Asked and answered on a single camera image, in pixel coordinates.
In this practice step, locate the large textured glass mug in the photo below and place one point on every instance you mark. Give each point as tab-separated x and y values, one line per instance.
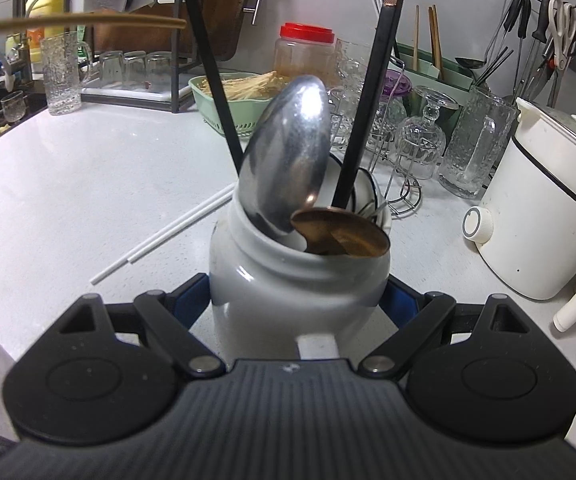
472	150

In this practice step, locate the white mug green label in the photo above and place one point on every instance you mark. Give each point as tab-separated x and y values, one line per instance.
293	290

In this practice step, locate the clear glass cup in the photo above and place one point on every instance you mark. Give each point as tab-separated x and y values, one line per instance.
340	120

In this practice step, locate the green plastic basket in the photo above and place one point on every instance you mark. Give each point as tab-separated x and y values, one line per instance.
203	105

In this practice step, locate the bunch of mixed chopsticks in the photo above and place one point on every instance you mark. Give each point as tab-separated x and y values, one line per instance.
435	35

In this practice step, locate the white drip tray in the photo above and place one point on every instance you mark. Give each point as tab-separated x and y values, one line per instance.
118	96

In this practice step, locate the white electric pot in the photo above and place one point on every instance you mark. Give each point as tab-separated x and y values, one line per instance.
532	220

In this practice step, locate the textured clear glass tumbler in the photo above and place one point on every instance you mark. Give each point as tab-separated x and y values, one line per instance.
352	65

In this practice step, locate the steel spoon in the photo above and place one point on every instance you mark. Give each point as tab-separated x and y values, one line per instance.
288	150

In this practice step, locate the wooden chopstick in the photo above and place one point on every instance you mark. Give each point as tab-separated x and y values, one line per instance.
118	19

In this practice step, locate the purple lid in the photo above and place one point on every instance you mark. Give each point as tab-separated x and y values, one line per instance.
397	87

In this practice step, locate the clear stemmed glass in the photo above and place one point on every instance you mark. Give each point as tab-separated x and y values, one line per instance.
422	140

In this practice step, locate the white ceramic spoon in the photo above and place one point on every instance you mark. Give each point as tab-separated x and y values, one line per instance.
330	185
367	190

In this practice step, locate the small clear glass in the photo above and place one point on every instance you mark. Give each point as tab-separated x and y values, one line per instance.
159	69
136	69
110	70

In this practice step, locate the steel ladle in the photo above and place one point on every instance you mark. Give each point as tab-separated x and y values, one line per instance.
470	62

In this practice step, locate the bundle of dried strands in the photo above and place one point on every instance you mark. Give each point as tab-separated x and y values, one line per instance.
248	87

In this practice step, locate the white chopstick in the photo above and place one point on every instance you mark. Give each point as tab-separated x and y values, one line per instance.
168	238
118	263

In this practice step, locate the row of hanging kitchen tools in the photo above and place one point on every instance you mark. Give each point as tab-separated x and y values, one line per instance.
512	15

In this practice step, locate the black chopstick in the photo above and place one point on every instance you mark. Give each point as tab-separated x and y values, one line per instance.
365	110
210	60

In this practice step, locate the black dish rack frame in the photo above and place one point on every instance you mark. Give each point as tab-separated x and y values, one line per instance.
174	90

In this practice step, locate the wooden cutting board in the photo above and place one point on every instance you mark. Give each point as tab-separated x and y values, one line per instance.
228	10

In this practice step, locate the red lid plastic jar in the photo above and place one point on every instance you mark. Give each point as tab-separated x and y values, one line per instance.
303	55

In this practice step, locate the tall textured glass mug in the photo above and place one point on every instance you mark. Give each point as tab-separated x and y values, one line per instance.
63	80

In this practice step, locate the yellow detergent bottle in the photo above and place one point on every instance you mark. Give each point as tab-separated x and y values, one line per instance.
48	5

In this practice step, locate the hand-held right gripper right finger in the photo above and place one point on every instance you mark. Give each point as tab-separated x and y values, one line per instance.
396	302

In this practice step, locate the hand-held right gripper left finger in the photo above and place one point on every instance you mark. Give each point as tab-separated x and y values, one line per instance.
193	297

